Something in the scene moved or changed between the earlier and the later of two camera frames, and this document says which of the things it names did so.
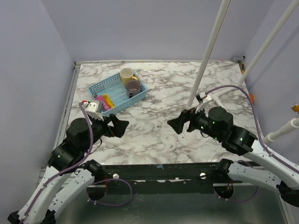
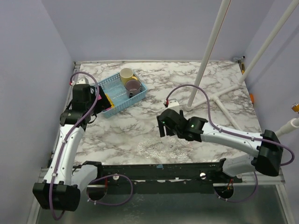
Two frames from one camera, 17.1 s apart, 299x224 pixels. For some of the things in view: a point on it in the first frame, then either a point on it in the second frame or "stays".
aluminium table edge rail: x=64 y=122 stays
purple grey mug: x=132 y=87 stays
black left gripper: x=110 y=126 -> x=103 y=104
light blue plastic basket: x=115 y=88 stays
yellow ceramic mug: x=126 y=74 stays
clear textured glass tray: x=157 y=82 -> x=167 y=148
